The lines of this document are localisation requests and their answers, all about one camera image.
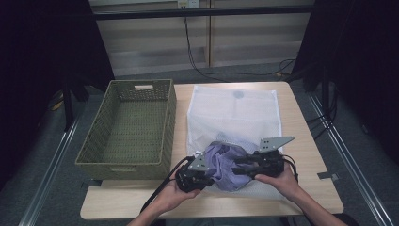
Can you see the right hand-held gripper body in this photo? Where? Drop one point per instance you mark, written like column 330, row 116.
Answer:
column 269, row 164

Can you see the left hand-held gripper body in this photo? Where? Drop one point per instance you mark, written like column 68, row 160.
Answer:
column 191, row 177

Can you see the lavender shirt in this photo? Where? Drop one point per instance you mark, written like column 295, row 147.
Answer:
column 224, row 172

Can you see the white mesh laundry bag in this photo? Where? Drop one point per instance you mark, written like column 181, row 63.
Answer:
column 232, row 116

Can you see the green woven basket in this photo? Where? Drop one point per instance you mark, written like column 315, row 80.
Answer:
column 135, row 125

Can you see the person's right hand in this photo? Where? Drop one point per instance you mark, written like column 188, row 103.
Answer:
column 284, row 183

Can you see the person's left hand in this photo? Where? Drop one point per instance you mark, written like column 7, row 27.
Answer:
column 175, row 197

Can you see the person's grey clothing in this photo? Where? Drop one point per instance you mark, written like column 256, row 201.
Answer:
column 219, row 222

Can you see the grey tape mark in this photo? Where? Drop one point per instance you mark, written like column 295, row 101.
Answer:
column 327, row 176

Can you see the black curtain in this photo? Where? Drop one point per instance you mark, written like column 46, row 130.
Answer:
column 40, row 62
column 360, row 62

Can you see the black metal stand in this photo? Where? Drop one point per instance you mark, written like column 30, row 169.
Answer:
column 67, row 106

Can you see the black horizontal bar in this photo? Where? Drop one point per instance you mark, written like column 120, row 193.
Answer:
column 200, row 13

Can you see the metal floor rail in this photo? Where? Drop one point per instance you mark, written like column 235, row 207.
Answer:
column 50, row 169
column 360, row 175

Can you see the white wall outlet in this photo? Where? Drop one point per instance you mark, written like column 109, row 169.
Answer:
column 188, row 3

